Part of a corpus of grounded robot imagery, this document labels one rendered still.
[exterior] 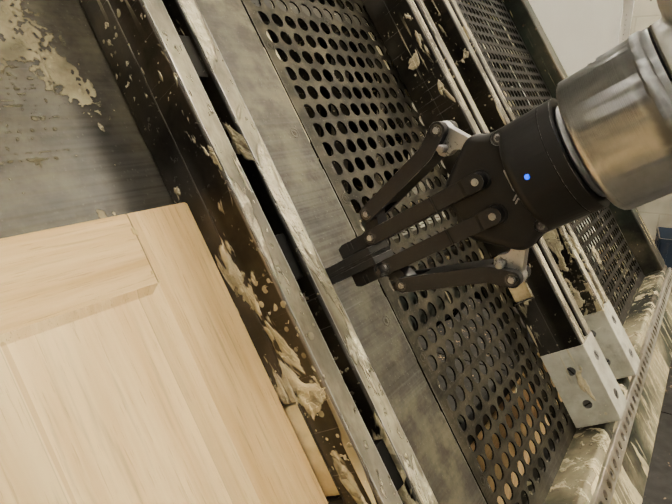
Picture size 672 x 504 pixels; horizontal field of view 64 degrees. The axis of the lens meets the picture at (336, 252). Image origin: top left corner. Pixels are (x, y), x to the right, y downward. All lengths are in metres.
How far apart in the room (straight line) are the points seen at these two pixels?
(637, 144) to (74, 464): 0.36
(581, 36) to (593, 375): 3.27
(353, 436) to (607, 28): 3.72
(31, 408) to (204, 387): 0.11
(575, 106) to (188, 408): 0.31
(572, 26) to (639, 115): 3.72
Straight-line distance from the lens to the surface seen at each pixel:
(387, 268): 0.42
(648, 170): 0.33
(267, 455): 0.44
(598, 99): 0.33
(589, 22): 4.02
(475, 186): 0.37
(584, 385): 0.93
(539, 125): 0.34
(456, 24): 1.07
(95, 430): 0.38
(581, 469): 0.86
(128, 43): 0.50
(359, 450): 0.43
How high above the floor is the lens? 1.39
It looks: 16 degrees down
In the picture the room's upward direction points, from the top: straight up
